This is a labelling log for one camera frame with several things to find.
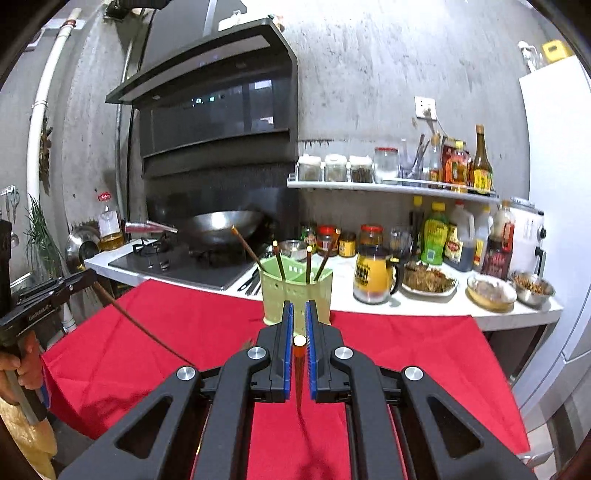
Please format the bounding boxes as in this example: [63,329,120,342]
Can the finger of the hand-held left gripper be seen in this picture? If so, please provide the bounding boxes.
[18,278,99,315]
[11,269,98,305]

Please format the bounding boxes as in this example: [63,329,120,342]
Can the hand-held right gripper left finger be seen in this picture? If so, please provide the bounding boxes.
[58,300,296,480]

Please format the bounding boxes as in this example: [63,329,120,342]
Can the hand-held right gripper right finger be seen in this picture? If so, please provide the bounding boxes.
[305,300,539,480]

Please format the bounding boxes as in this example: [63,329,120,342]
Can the green plastic utensil holder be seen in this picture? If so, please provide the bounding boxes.
[259,256,334,326]

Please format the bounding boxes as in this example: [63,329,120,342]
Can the black utensils on counter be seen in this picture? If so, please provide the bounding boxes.
[238,268,262,296]

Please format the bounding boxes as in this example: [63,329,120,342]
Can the person's left hand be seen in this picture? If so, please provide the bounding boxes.
[0,331,45,407]

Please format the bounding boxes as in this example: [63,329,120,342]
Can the steel pot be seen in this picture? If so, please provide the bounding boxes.
[65,225,100,271]

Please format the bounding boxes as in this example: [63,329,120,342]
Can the green scallion bunch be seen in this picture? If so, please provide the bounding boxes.
[25,196,63,278]

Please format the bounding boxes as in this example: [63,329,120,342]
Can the cooking oil bottle red cap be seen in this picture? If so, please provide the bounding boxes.
[98,193,125,252]

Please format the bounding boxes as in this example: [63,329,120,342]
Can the yellow steel mug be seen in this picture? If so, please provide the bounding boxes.
[353,246,404,304]

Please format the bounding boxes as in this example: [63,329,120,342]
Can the red tablecloth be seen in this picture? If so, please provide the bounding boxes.
[41,278,531,480]

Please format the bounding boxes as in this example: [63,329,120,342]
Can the red lid chili jar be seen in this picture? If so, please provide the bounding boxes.
[317,225,338,257]

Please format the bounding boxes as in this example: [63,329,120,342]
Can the red lid glass jar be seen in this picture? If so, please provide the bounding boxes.
[359,224,384,247]

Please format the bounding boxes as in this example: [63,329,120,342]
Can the black gas stove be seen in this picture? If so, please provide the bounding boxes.
[109,240,259,291]

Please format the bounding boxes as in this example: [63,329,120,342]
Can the beige towel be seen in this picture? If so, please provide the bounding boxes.
[0,397,56,480]

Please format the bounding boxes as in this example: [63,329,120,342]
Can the hanging dried plant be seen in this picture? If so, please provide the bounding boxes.
[39,117,54,195]

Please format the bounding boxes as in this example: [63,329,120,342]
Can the clear plastic packet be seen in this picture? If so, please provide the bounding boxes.
[390,227,411,259]

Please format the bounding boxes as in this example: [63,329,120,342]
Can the plate of cooked food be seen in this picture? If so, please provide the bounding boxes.
[401,263,459,296]

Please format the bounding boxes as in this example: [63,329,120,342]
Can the dark bottle yellow cap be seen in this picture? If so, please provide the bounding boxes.
[411,196,424,259]

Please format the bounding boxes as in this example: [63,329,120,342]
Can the green bottle yellow cap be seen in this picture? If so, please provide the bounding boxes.
[421,202,450,266]

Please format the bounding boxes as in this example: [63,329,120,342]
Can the white lid spice jar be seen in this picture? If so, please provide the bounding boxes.
[348,155,374,184]
[298,155,322,182]
[324,154,348,182]

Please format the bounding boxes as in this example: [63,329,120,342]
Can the dark vinegar jug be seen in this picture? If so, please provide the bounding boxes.
[443,200,476,271]

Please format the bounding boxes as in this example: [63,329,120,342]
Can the white pipe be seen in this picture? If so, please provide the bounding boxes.
[27,7,81,204]

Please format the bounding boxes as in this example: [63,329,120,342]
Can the yellow rimmed bowl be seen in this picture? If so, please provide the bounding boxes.
[466,272,518,310]

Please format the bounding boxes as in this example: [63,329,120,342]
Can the clear glass jar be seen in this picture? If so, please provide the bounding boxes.
[374,147,399,184]

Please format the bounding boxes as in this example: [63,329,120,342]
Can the clear utensil cup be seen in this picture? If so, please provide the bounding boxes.
[399,134,432,181]

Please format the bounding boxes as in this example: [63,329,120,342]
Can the white plastic jug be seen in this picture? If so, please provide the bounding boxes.
[472,205,492,268]

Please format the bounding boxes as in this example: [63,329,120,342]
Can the clear seasoning bottle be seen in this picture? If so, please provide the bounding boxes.
[427,134,444,183]

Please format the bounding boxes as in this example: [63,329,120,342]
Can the yellow oil bottle red label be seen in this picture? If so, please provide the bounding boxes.
[450,141,472,192]

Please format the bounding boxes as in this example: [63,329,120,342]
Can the red seasoning box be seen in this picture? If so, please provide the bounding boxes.
[441,138,465,185]

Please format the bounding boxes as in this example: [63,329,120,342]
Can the black range hood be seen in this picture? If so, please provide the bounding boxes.
[105,18,300,181]

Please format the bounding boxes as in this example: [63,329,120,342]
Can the steel bowl with food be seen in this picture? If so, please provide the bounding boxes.
[510,270,556,308]

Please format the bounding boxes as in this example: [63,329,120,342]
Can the tall brown sauce bottle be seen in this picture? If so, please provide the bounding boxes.
[468,124,494,195]

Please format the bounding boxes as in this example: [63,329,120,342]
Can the white kitchen appliance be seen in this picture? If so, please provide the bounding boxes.
[508,197,548,278]

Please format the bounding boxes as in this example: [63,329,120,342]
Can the white refrigerator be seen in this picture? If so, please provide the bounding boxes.
[508,55,591,416]

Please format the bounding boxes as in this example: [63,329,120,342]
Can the yellow box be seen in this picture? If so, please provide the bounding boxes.
[541,41,571,63]

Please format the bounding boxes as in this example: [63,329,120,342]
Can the steel wok with red handle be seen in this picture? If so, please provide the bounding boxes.
[124,210,265,247]

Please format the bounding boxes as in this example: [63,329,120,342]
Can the white wall shelf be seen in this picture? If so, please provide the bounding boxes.
[287,179,500,204]

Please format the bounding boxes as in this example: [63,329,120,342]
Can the dark soy sauce bottle red handle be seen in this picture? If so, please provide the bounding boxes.
[480,199,515,280]

